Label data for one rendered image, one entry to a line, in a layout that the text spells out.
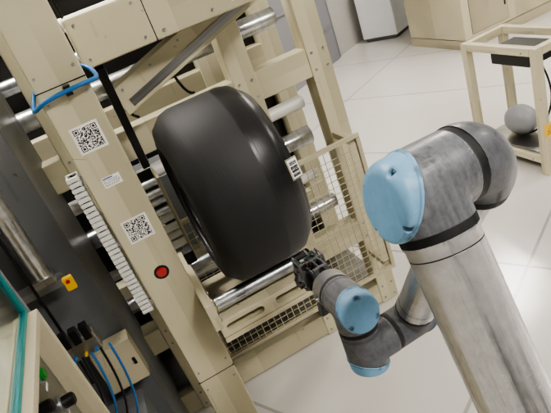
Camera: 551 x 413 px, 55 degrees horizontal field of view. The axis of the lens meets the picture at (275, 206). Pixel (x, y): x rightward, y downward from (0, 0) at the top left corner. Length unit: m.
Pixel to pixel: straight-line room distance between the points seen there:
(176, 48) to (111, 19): 0.27
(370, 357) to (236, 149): 0.62
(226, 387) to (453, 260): 1.30
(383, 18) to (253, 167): 6.39
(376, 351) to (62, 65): 1.00
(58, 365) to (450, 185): 0.99
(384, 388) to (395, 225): 1.76
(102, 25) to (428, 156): 1.19
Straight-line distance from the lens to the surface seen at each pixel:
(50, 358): 1.36
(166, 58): 1.86
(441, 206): 0.71
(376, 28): 7.75
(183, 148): 1.41
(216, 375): 1.87
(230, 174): 1.37
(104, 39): 1.70
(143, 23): 1.71
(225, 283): 1.90
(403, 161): 0.71
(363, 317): 1.14
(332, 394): 2.48
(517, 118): 3.74
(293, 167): 1.42
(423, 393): 2.39
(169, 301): 1.67
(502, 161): 0.79
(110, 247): 1.57
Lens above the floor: 1.81
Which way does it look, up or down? 27 degrees down
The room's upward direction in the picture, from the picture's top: 21 degrees counter-clockwise
